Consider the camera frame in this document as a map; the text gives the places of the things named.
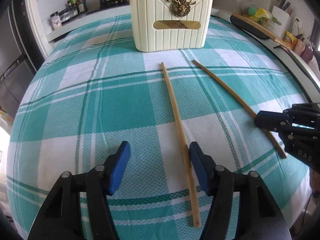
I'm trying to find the yellow utensil cup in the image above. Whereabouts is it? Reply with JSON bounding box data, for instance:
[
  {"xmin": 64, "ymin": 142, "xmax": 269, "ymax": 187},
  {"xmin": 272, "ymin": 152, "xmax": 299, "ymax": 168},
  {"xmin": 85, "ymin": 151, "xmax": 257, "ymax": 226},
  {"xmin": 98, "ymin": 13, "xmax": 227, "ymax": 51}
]
[{"xmin": 284, "ymin": 31, "xmax": 298, "ymax": 50}]

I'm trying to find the white spice jar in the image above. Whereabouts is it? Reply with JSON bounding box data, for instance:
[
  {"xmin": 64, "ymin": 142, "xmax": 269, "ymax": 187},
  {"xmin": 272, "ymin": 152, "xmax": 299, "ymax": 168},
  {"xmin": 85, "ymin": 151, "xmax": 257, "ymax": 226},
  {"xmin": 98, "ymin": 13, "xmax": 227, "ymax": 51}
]
[{"xmin": 50, "ymin": 11, "xmax": 62, "ymax": 30}]

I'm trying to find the yellow green bag bundle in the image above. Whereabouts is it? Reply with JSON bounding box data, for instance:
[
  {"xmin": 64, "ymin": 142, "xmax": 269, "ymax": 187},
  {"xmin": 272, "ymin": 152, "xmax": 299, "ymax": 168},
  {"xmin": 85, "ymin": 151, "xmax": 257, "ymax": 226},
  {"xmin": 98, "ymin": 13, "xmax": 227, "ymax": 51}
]
[{"xmin": 242, "ymin": 0, "xmax": 282, "ymax": 28}]

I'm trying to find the spice jar rack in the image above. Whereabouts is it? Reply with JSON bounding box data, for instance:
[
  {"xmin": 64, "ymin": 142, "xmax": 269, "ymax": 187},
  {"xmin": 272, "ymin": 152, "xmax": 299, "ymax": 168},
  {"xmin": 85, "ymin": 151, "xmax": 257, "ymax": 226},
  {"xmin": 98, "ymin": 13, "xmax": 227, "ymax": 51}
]
[{"xmin": 59, "ymin": 7, "xmax": 86, "ymax": 26}]

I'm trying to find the wooden chopstick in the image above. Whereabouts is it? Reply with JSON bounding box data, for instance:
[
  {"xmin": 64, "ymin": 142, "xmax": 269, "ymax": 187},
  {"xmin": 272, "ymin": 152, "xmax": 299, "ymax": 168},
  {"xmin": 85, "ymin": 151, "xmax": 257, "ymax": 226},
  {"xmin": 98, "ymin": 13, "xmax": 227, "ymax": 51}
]
[
  {"xmin": 191, "ymin": 59, "xmax": 288, "ymax": 159},
  {"xmin": 161, "ymin": 62, "xmax": 201, "ymax": 228}
]

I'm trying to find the teal white checkered tablecloth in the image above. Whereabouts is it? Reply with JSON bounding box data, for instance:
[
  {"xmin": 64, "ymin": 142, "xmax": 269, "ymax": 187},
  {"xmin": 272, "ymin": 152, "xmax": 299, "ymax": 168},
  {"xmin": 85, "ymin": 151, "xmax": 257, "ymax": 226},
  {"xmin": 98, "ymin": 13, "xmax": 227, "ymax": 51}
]
[{"xmin": 7, "ymin": 15, "xmax": 311, "ymax": 239}]

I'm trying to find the sauce bottles group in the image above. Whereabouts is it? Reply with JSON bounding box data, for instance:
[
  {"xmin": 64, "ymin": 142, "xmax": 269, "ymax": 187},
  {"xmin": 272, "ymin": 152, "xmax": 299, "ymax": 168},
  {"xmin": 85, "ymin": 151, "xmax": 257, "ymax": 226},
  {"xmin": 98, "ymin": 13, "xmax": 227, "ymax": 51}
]
[{"xmin": 67, "ymin": 0, "xmax": 87, "ymax": 15}]

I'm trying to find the grey steel refrigerator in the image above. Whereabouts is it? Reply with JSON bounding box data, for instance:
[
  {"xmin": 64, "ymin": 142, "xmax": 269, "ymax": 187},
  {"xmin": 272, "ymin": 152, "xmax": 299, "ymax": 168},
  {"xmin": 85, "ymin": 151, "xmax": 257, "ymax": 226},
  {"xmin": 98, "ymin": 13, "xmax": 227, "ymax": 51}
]
[{"xmin": 1, "ymin": 0, "xmax": 40, "ymax": 118}]

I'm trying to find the white knife block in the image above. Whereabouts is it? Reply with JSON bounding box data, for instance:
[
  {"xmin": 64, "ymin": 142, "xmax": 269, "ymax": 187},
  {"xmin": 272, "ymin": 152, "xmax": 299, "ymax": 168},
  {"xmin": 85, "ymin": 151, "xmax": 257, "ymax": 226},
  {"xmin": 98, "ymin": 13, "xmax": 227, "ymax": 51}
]
[{"xmin": 268, "ymin": 0, "xmax": 292, "ymax": 40}]

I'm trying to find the black chair back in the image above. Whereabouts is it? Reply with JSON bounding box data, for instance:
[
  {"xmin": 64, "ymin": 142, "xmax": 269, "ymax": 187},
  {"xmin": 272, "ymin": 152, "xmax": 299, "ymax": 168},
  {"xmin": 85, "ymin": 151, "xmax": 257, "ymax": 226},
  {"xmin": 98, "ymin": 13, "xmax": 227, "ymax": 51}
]
[{"xmin": 230, "ymin": 15, "xmax": 270, "ymax": 40}]

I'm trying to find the wooden cutting board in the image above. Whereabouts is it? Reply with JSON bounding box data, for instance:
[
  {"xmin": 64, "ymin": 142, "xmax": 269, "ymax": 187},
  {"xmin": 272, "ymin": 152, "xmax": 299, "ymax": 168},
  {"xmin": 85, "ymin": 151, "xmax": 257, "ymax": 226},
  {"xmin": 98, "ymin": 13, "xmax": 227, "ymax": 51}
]
[{"xmin": 232, "ymin": 14, "xmax": 291, "ymax": 50}]

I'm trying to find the cream utensil holder box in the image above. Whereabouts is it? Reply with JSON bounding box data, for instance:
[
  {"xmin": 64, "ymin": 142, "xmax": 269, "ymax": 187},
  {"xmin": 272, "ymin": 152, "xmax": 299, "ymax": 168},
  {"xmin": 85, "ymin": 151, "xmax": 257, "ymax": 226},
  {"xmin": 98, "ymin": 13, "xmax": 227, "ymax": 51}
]
[{"xmin": 130, "ymin": 0, "xmax": 213, "ymax": 52}]

